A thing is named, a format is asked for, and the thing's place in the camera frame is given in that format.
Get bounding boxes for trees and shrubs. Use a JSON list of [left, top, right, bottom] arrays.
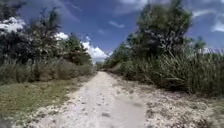
[[0, 0, 96, 85]]

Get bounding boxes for tall green tree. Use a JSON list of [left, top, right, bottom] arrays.
[[126, 0, 206, 61]]

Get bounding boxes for pale gravel dirt path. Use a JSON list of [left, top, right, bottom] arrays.
[[13, 70, 224, 128]]

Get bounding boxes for tall reed bushes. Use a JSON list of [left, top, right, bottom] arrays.
[[103, 46, 224, 98]]

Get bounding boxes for grass verge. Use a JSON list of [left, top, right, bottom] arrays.
[[0, 73, 98, 126]]

